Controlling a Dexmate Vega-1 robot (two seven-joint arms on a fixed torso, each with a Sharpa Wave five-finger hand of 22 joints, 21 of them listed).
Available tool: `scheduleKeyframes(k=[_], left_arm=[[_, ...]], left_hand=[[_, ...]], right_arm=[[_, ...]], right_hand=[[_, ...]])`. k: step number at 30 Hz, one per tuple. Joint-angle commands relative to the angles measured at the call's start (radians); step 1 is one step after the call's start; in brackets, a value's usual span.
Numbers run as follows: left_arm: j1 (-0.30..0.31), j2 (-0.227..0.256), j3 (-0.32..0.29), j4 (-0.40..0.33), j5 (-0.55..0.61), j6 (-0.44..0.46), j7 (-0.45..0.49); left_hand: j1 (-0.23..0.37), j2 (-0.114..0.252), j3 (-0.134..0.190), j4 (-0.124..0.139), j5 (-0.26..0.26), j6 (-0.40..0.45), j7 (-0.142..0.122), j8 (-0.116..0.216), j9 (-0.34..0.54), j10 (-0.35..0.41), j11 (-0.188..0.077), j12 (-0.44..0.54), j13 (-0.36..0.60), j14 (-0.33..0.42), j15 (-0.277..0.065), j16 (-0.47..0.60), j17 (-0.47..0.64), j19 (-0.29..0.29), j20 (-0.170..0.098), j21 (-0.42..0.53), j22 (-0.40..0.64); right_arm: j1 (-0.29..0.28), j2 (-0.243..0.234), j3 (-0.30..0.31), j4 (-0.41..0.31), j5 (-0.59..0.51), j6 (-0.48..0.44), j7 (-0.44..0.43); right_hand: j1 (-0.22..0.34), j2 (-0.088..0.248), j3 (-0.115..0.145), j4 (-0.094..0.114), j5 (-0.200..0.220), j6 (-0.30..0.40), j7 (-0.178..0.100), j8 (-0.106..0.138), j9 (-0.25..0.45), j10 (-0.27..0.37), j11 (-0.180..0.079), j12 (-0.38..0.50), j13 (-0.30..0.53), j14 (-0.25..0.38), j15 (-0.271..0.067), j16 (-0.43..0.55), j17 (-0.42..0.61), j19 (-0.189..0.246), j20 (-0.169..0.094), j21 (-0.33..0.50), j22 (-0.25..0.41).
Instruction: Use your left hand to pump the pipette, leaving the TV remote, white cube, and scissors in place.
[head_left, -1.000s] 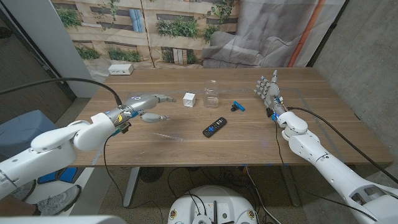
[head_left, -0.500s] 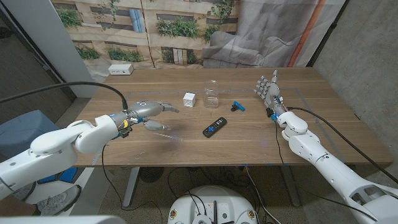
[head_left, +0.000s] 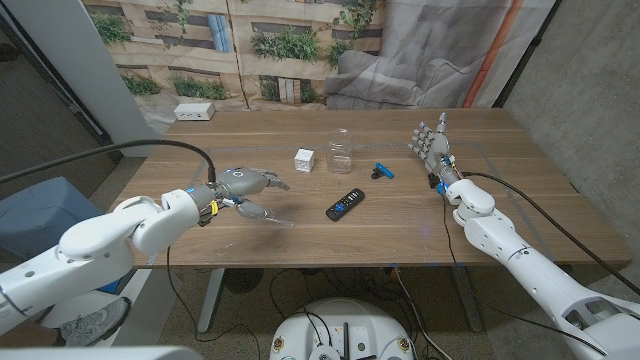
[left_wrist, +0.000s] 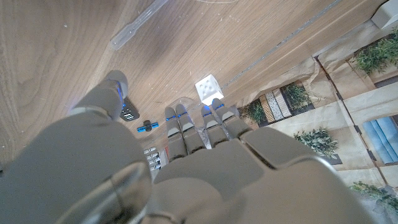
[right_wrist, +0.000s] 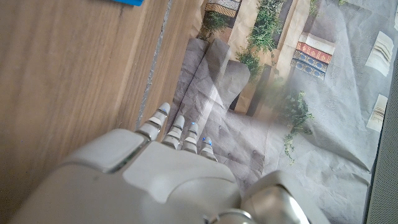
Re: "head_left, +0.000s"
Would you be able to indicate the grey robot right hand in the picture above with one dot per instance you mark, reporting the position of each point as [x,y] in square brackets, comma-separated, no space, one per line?
[439,150]

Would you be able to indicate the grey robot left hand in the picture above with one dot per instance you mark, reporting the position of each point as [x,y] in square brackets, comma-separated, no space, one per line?
[242,181]

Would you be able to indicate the clear plastic pipette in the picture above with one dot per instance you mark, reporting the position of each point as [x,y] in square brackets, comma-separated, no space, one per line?
[282,221]

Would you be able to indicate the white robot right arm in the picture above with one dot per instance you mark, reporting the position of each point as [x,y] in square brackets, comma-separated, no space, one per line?
[525,265]

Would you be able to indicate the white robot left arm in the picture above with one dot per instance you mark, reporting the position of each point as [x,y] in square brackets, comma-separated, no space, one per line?
[100,245]

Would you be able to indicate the white cube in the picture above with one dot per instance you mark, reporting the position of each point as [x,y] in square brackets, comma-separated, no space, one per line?
[304,160]

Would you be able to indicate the black TV remote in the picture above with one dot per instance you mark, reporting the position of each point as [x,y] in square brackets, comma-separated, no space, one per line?
[345,204]

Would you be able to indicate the blue clip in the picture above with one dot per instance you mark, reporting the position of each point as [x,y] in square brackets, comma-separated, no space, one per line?
[384,170]

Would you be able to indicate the white power strip box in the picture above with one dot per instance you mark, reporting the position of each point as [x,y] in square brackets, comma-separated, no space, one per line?
[194,111]

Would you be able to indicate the printed fabric backdrop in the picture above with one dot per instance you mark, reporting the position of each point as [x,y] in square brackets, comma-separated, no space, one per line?
[300,75]

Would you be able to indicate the white table leg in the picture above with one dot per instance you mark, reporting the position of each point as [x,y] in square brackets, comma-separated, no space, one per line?
[211,300]

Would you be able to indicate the black backdrop stand pole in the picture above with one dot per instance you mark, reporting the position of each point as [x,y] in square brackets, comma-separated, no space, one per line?
[525,55]

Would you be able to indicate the grey table leg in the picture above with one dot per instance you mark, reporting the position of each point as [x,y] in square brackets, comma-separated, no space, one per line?
[467,300]

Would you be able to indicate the white robot torso base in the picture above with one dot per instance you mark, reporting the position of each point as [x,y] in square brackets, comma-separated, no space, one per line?
[345,315]

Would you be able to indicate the blue foot pad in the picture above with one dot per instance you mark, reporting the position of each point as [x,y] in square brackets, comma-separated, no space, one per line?
[111,287]

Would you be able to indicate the blue grey storage bin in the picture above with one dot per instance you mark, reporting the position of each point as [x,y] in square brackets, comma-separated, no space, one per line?
[45,210]

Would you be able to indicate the grey sneaker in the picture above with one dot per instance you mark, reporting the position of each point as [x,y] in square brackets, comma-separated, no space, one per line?
[95,322]

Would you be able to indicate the dark round floor object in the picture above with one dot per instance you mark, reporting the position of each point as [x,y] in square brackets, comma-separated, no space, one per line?
[7,52]

